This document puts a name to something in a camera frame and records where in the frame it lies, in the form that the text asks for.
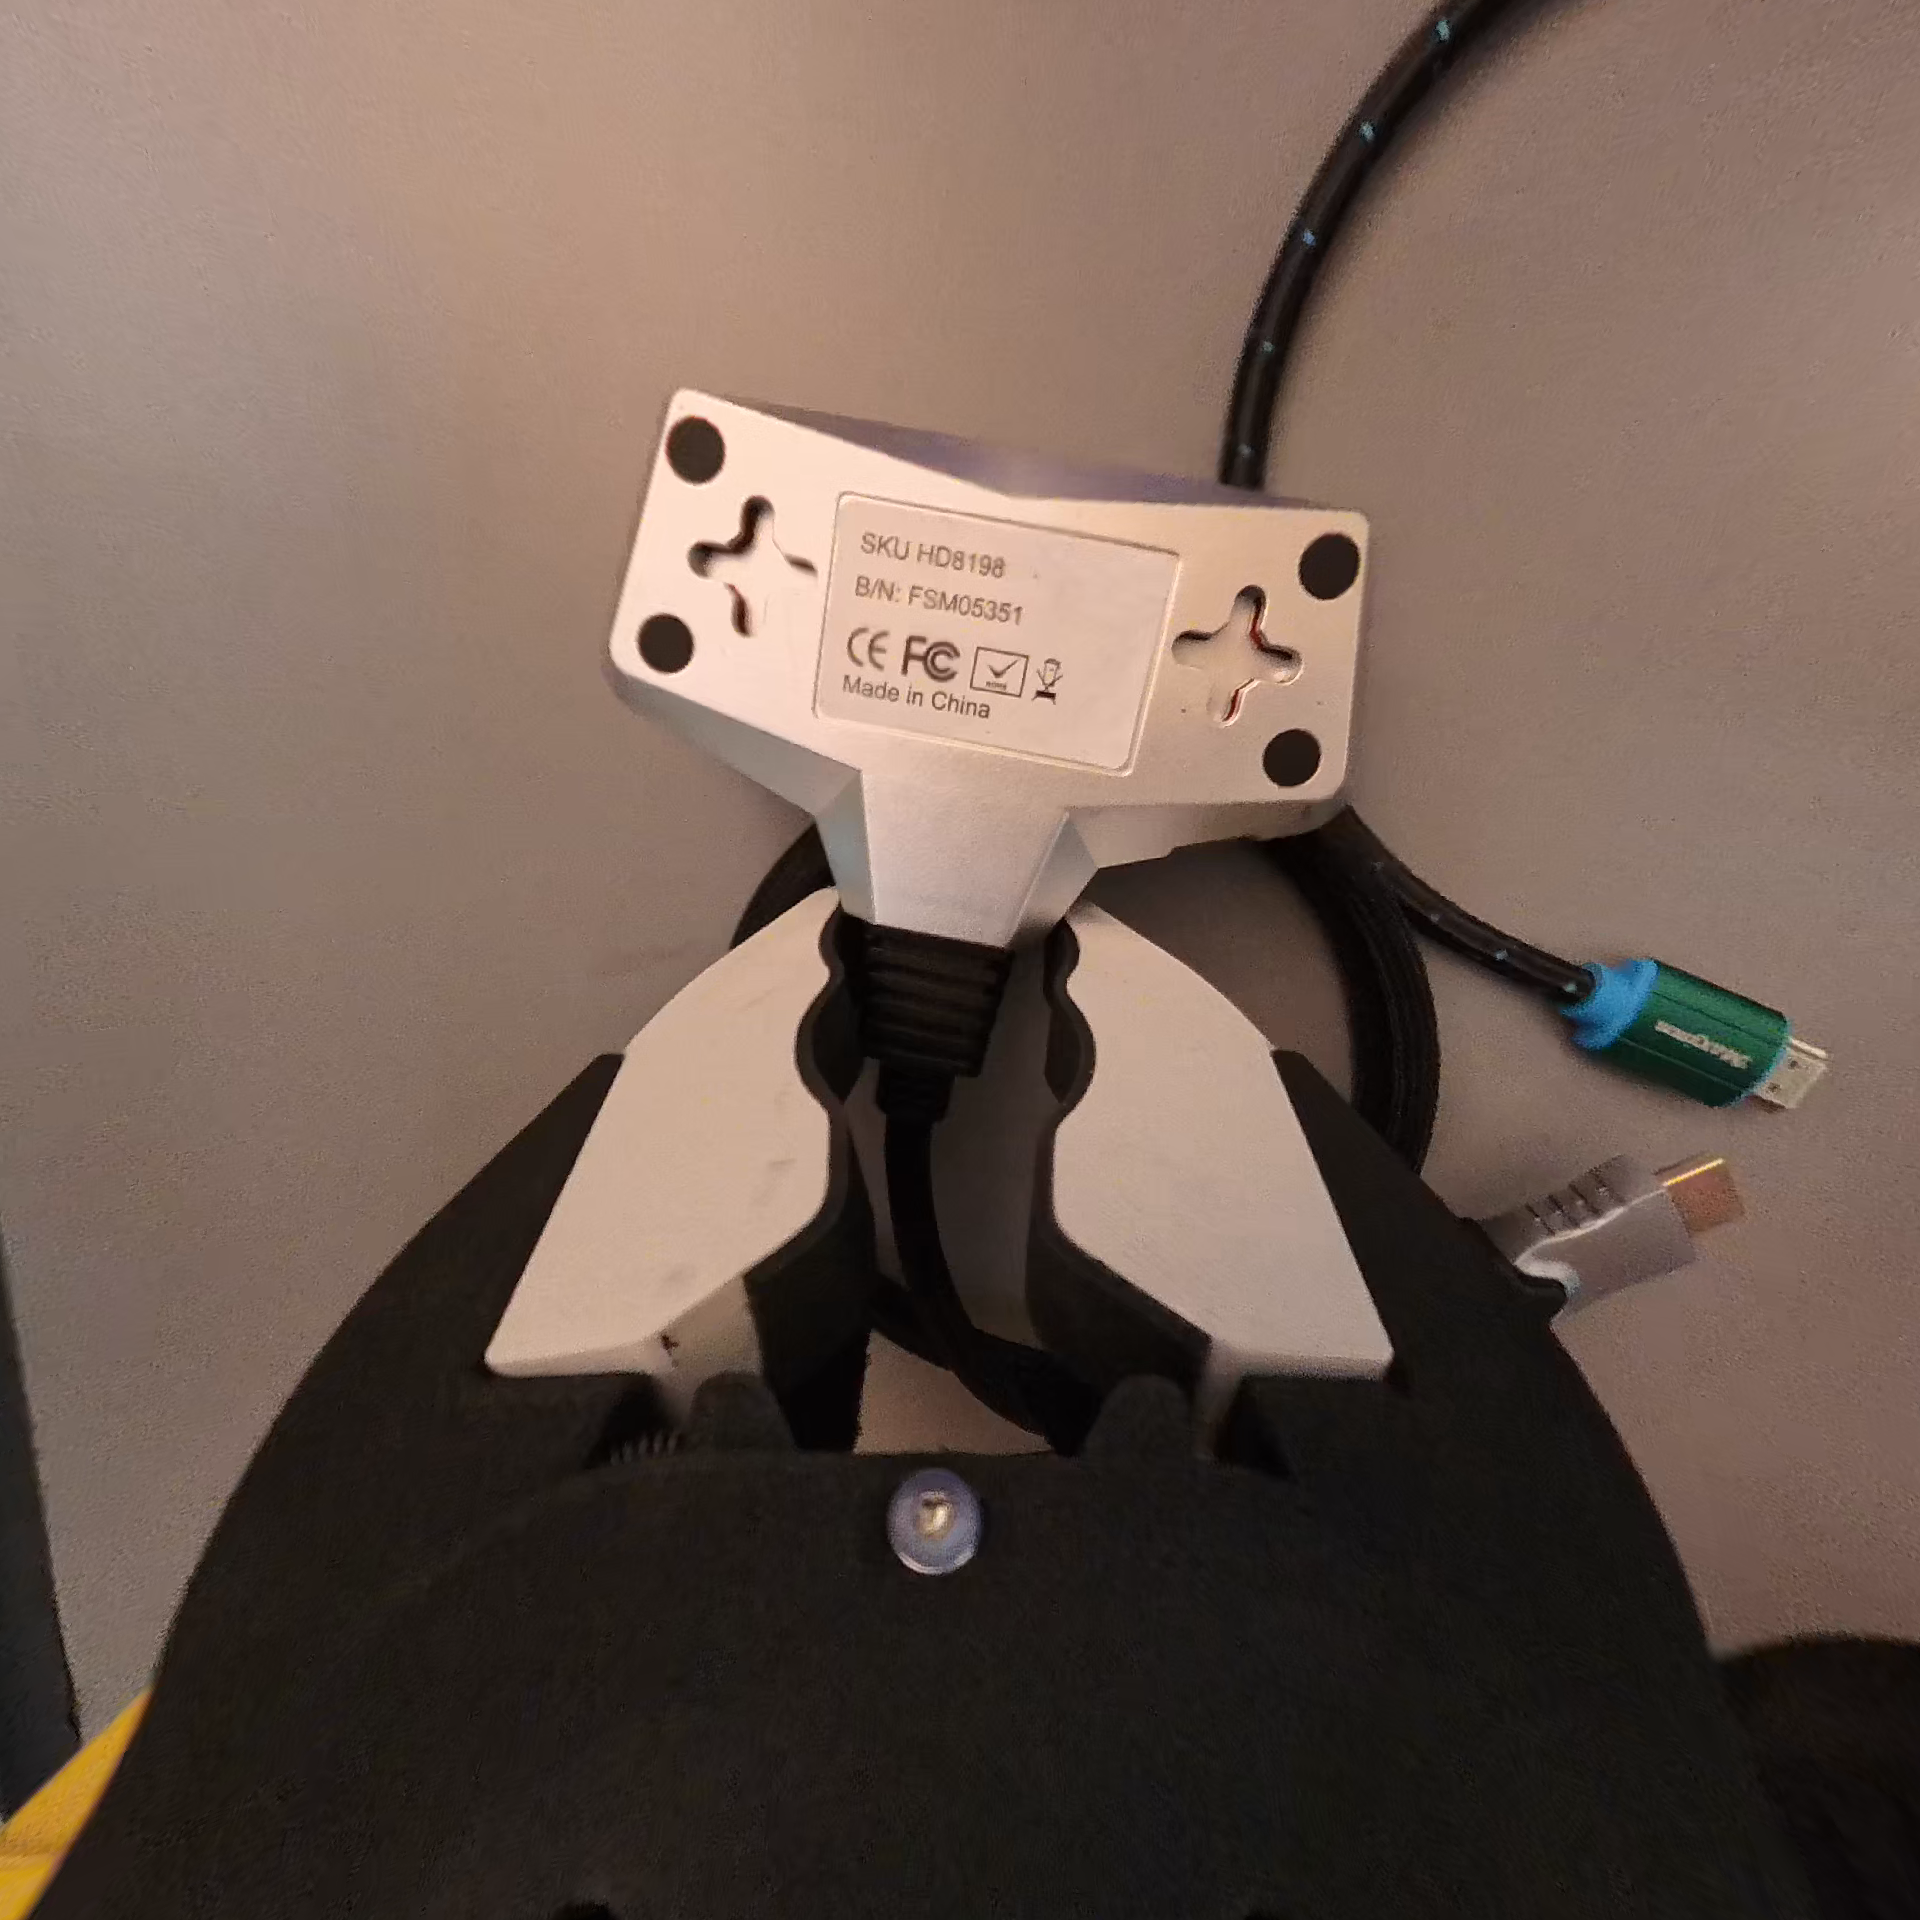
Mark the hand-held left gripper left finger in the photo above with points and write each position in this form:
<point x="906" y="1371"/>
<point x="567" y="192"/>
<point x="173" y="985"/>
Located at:
<point x="675" y="1185"/>

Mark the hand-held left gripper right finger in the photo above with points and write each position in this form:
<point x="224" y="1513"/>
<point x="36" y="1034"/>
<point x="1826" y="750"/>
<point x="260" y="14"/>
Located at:
<point x="1215" y="1200"/>

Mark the yellow plastic bin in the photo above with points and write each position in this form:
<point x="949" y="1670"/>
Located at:
<point x="61" y="1830"/>

